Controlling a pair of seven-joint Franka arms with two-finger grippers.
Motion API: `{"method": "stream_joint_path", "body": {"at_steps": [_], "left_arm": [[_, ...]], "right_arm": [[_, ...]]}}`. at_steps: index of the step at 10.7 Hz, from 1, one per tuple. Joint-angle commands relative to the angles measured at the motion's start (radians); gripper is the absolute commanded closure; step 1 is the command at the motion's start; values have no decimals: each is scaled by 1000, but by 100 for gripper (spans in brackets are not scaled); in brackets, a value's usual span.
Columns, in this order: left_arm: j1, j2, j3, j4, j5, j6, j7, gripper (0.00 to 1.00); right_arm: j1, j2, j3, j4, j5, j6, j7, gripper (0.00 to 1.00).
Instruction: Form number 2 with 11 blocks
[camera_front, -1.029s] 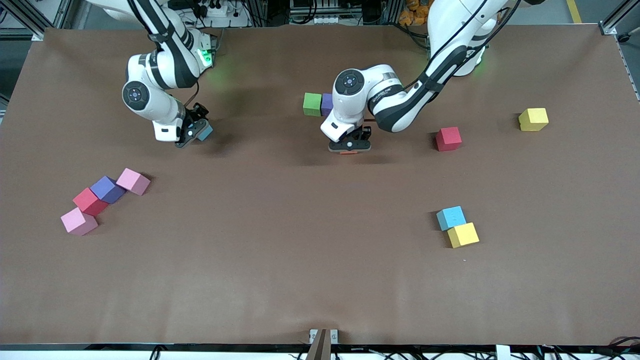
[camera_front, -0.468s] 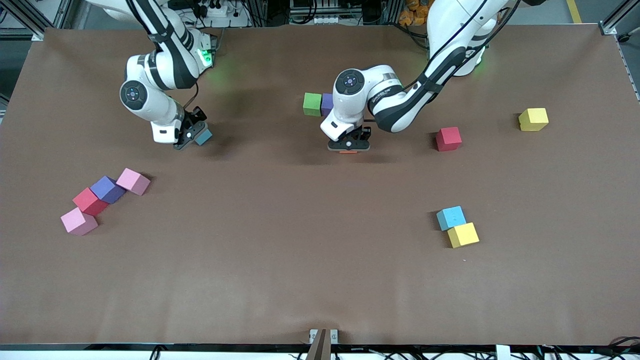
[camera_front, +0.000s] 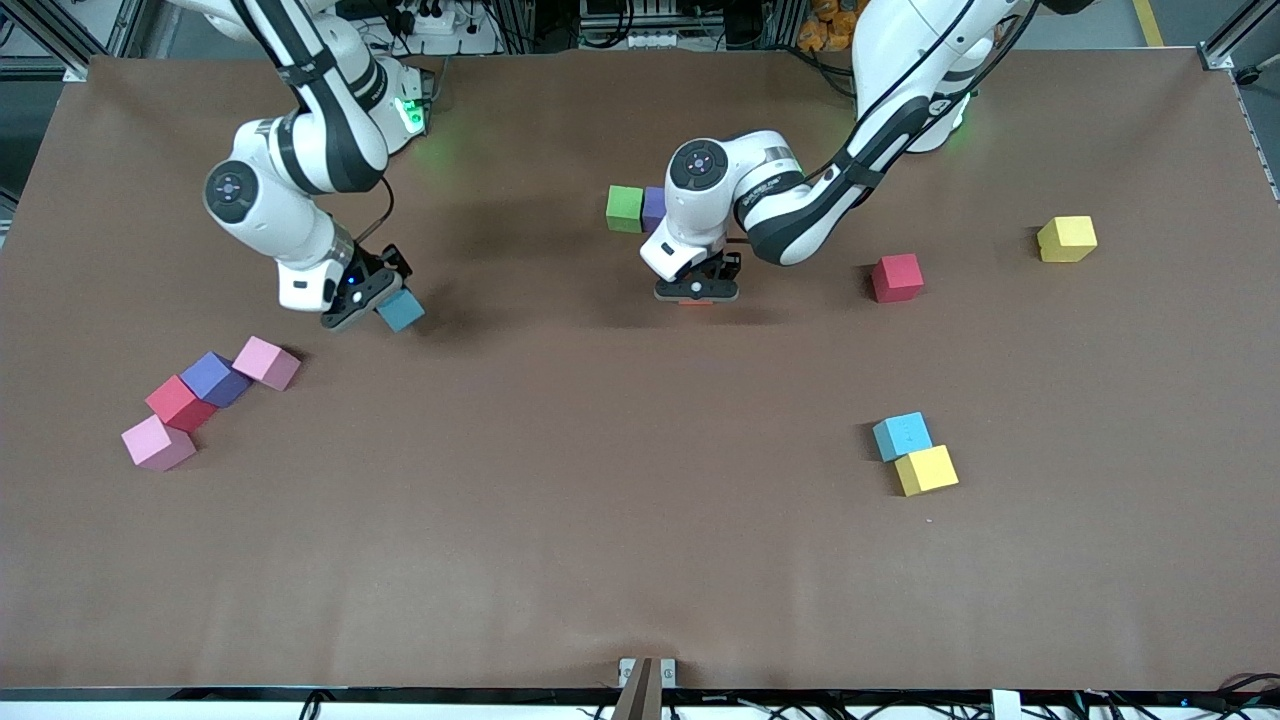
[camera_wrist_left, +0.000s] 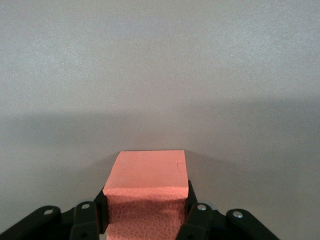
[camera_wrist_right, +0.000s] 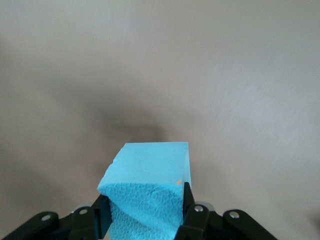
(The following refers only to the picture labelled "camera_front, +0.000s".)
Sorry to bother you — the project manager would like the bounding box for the green foam cube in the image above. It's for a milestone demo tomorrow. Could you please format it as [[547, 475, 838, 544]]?
[[605, 184, 646, 235]]

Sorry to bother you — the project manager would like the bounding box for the pink foam cube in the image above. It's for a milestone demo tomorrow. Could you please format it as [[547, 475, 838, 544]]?
[[231, 335, 303, 393], [121, 413, 199, 473]]

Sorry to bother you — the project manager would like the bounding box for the red foam cube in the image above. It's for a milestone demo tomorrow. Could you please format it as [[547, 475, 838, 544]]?
[[869, 253, 926, 304], [144, 374, 219, 434]]

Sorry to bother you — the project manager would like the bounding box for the white power strip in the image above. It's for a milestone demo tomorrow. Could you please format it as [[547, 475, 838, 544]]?
[[385, 0, 501, 57]]

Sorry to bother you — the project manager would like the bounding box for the light blue dented foam cube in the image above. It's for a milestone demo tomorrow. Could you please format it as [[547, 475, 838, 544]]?
[[872, 411, 935, 464]]

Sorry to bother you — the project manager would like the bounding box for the black equipment rack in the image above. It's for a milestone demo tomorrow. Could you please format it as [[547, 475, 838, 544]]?
[[500, 0, 801, 53]]

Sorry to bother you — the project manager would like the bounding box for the orange object pile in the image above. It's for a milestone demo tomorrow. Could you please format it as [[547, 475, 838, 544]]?
[[797, 0, 863, 53]]

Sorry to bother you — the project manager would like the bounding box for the yellow foam cube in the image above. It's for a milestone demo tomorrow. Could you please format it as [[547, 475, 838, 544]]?
[[1036, 215, 1099, 264], [893, 444, 961, 499]]

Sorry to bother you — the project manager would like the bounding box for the brown table mat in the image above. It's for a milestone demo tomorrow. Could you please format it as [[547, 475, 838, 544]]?
[[0, 50, 1280, 691]]

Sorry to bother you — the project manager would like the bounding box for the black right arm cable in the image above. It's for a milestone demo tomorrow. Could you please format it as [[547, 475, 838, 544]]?
[[355, 175, 397, 246]]

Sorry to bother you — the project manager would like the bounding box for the aluminium frame profile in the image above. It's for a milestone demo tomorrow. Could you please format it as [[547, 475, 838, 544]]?
[[1195, 0, 1280, 71], [0, 0, 136, 83]]

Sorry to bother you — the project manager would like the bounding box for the grey camera mounting post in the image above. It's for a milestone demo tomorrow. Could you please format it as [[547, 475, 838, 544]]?
[[612, 657, 679, 720]]

